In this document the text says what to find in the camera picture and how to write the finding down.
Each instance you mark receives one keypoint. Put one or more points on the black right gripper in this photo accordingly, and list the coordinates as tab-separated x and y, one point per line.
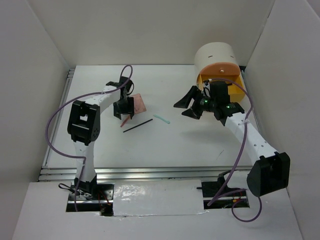
193	92

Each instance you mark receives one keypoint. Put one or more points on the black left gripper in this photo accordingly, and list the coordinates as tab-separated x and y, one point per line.
129	110

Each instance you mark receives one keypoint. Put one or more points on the pink makeup palette card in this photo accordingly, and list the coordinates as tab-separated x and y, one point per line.
139	106

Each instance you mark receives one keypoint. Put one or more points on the orange drawer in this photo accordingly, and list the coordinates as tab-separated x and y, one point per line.
221	68

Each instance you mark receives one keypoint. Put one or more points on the cream round drawer organizer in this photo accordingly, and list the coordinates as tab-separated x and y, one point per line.
214	52

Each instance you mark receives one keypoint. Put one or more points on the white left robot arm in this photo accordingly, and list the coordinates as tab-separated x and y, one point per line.
84	127

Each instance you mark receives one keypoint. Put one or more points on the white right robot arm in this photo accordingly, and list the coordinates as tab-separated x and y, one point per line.
270	170

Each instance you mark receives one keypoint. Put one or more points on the pink makeup brush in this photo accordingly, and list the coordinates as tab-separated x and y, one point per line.
125	121

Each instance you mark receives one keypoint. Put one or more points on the teal plastic spatula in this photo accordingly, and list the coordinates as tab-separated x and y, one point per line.
162	119

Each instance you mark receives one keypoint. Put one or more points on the thin black eyeliner pencil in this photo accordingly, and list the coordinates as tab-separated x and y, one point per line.
138	125

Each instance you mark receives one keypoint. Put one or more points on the white foil covered panel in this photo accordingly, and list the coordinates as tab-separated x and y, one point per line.
157	198

